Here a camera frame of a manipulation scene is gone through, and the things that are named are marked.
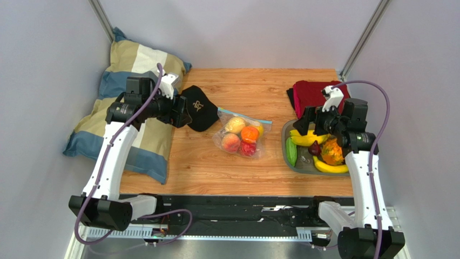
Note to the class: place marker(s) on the yellow pear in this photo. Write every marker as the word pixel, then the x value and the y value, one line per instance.
pixel 260 129

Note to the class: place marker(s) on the folded red cloth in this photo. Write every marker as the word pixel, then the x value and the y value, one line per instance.
pixel 307 93

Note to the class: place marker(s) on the beige bumpy fruit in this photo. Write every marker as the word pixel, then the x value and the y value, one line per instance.
pixel 235 125

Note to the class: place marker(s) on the yellow banana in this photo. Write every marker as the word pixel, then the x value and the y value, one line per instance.
pixel 326 168

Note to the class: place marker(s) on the aluminium frame post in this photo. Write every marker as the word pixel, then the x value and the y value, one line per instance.
pixel 364 38
pixel 103 18

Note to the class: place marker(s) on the orange fruit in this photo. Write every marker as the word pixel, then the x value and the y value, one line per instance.
pixel 249 134

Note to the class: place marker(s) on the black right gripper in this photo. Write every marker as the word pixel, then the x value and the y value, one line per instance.
pixel 310 120

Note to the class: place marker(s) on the orange pineapple toy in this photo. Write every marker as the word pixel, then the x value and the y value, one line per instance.
pixel 331 152

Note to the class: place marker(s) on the pink peach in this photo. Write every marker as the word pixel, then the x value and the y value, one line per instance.
pixel 230 142

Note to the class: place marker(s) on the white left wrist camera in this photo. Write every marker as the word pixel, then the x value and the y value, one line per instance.
pixel 168 84

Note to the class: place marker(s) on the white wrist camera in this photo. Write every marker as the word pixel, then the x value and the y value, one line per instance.
pixel 168 84
pixel 333 97

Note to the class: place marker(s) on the red tomato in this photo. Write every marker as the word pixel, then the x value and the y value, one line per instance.
pixel 247 149

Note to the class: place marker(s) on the green cucumber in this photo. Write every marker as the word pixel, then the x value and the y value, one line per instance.
pixel 291 152

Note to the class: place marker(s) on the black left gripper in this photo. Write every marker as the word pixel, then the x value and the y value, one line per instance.
pixel 179 118

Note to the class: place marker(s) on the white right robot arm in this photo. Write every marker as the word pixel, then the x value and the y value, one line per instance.
pixel 370 232

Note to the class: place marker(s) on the black baseball cap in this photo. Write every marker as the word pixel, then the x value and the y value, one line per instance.
pixel 202 111

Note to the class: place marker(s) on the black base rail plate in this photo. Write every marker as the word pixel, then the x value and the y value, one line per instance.
pixel 239 216

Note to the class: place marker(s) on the grey fruit tray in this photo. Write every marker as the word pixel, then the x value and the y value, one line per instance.
pixel 305 162

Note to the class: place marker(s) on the left aluminium frame post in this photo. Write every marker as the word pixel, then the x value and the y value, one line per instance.
pixel 103 18

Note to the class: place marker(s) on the striped blue beige pillow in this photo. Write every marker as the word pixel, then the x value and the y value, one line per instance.
pixel 150 151

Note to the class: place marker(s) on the right aluminium frame post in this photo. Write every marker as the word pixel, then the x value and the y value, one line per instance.
pixel 364 38

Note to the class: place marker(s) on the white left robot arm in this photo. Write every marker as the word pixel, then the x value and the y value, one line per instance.
pixel 99 204

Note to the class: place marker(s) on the dark purple plum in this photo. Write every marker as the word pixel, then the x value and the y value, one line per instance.
pixel 314 149

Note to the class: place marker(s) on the clear zip top bag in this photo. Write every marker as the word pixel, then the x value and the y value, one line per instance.
pixel 225 115

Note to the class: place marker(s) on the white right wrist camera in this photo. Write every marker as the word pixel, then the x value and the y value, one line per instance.
pixel 333 97

